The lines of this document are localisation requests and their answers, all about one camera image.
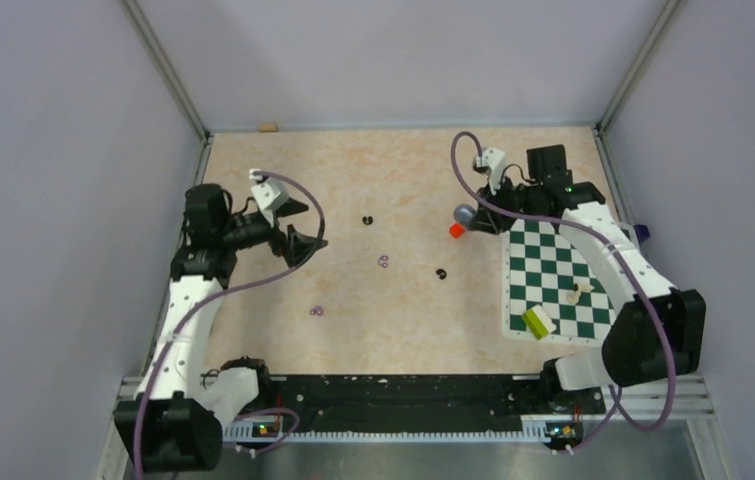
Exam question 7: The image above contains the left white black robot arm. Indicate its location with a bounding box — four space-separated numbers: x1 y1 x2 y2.
113 172 327 479

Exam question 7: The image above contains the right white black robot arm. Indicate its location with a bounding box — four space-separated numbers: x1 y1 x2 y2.
469 145 706 412

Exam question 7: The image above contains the red block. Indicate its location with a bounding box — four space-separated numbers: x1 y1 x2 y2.
449 223 466 239

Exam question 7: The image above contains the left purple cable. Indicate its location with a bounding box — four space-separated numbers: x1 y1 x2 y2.
133 170 327 480

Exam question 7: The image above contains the cream chess piece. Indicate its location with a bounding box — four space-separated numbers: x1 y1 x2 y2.
566 283 594 305

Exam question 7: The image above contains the green white chessboard mat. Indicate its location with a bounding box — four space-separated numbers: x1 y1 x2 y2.
500 220 616 346

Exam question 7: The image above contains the small wooden block at wall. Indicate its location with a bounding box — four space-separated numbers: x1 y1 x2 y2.
257 122 279 133

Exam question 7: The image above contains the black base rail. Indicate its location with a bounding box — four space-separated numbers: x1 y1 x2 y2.
264 374 564 437

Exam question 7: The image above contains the lime green white brick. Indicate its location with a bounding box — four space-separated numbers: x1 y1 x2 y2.
521 304 557 340

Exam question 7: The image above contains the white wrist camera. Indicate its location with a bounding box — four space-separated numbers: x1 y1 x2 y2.
473 148 507 195
249 169 290 227

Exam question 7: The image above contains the purple object beside table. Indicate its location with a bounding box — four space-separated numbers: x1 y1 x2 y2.
633 224 651 244

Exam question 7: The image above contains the purple grey earbud charging case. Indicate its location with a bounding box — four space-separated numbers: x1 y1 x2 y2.
453 204 477 229

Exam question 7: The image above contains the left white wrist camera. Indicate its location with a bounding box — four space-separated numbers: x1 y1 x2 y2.
249 169 290 227

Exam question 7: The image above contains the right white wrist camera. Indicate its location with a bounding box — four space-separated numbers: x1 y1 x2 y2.
473 148 507 195

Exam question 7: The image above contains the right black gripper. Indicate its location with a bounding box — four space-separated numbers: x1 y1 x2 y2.
469 174 542 235

